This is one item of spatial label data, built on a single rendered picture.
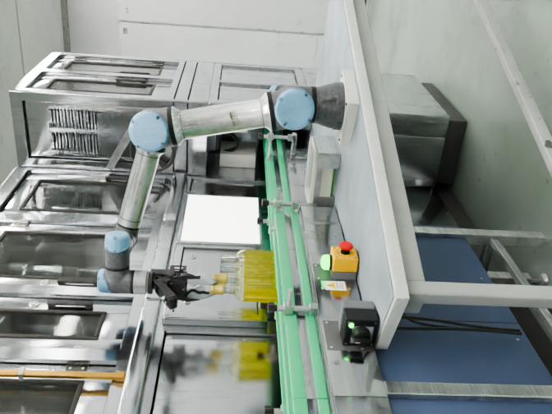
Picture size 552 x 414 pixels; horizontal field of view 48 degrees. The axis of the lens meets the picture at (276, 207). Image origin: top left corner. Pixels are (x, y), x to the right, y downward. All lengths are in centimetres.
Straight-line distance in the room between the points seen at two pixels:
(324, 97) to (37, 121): 158
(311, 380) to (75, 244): 135
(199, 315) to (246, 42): 389
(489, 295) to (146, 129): 101
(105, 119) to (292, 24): 293
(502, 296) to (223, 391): 82
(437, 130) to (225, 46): 297
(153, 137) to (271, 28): 391
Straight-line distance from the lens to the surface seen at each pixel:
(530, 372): 167
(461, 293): 152
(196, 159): 301
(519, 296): 158
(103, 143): 306
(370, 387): 146
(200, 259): 234
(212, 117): 181
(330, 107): 194
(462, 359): 164
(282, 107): 178
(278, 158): 281
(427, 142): 310
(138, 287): 197
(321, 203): 221
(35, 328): 214
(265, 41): 565
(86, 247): 252
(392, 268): 146
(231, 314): 206
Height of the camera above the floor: 112
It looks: 4 degrees down
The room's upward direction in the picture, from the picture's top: 87 degrees counter-clockwise
